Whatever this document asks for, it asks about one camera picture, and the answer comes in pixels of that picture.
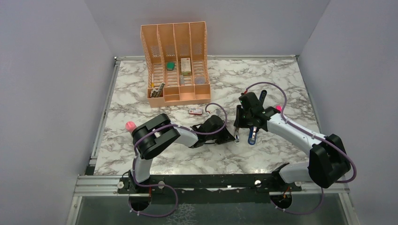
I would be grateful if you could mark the orange plastic desk organizer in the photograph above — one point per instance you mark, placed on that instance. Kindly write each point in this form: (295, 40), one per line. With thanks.
(171, 42)

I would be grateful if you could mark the blue stapler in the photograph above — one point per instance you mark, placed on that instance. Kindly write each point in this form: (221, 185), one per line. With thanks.
(254, 130)

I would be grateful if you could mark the pink round cap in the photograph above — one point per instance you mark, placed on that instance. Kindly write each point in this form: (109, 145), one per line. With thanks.
(130, 126)

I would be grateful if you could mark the white green box in organizer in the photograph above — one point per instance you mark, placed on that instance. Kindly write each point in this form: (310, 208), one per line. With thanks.
(185, 64)

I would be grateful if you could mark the green object in organizer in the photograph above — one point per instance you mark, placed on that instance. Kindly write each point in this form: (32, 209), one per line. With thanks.
(170, 66)

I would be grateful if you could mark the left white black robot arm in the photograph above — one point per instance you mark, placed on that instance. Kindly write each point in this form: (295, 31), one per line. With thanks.
(157, 134)

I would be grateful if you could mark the red white staple box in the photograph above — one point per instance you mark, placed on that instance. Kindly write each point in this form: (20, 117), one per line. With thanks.
(195, 111)

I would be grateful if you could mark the black white item in organizer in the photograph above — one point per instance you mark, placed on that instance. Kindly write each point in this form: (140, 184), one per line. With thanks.
(155, 93)

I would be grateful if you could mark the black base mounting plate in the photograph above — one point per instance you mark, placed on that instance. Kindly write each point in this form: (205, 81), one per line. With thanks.
(196, 188)

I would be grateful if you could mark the aluminium frame rail front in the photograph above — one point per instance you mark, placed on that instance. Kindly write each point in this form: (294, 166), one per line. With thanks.
(107, 186)

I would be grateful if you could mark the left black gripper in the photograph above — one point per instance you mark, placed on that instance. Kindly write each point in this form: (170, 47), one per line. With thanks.
(226, 137)

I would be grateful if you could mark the clear round lid in organizer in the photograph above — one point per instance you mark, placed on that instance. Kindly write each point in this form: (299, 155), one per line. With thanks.
(200, 80)

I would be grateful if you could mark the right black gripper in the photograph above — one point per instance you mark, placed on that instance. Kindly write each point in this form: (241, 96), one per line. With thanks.
(238, 123)

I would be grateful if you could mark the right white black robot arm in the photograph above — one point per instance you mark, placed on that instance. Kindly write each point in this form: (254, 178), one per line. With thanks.
(327, 162)

